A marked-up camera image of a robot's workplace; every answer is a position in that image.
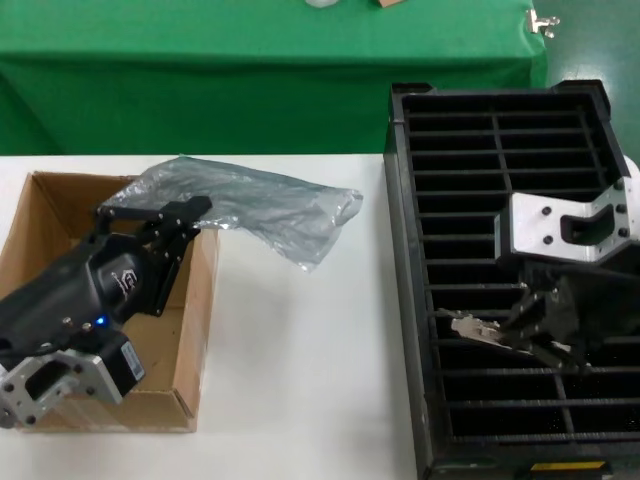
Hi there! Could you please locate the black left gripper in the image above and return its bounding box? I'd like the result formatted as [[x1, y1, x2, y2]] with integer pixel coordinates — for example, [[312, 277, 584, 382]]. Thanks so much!
[[0, 195, 214, 406]]

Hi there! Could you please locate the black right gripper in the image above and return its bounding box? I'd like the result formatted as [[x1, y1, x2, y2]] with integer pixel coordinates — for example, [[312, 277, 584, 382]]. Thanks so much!
[[499, 260, 640, 375]]

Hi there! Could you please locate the graphics card with metal bracket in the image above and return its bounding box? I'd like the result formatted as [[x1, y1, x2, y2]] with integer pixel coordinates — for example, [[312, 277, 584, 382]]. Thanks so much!
[[437, 308, 539, 357]]

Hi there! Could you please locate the grey antistatic plastic bag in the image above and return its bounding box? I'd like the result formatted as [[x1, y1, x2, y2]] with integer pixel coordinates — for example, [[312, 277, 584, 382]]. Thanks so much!
[[102, 155, 365, 275]]

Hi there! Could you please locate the large brown cardboard box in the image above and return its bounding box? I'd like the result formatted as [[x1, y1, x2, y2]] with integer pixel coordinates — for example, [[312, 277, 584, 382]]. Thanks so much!
[[0, 171, 221, 434]]

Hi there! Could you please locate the black slotted plastic container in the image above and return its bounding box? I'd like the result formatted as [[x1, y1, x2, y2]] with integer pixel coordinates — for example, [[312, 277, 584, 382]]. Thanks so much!
[[382, 79, 640, 480]]

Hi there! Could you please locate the green tablecloth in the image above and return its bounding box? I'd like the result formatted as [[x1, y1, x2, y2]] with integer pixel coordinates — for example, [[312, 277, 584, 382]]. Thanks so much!
[[0, 0, 549, 157]]

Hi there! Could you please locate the silver binder clip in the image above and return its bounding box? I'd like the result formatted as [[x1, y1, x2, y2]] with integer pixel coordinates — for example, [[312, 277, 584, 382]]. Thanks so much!
[[524, 8, 561, 40]]

